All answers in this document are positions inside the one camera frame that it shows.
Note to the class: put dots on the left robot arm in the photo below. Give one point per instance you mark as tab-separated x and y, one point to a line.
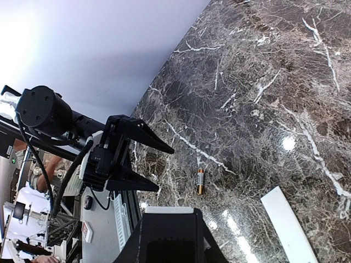
49	118

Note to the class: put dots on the white remote battery cover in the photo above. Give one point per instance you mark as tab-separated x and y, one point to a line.
286	225

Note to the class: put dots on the white remote control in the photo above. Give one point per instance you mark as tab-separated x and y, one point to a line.
171	234

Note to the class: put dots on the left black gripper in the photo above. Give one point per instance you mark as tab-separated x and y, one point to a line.
117	132

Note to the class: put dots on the white slotted cable duct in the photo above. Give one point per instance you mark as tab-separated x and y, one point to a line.
122	221

